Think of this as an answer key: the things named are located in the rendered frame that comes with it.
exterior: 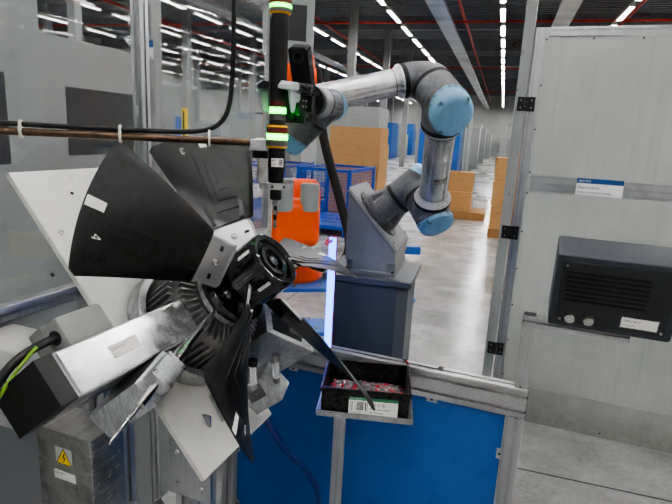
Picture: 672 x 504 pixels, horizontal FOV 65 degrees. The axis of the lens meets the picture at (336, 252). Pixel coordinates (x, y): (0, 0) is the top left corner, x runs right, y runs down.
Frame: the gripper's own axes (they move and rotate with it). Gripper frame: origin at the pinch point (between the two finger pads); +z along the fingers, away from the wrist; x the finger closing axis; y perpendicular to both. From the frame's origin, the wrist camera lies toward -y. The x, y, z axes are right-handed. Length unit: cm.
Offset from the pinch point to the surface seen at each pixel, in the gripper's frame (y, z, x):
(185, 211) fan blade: 23.6, 19.6, 5.6
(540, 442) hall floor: 155, -167, -68
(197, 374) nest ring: 57, 15, 7
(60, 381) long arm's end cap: 45, 46, 7
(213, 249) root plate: 31.0, 14.6, 3.2
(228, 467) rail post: 118, -37, 32
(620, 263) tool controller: 33, -32, -70
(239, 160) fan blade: 15.9, -7.5, 11.4
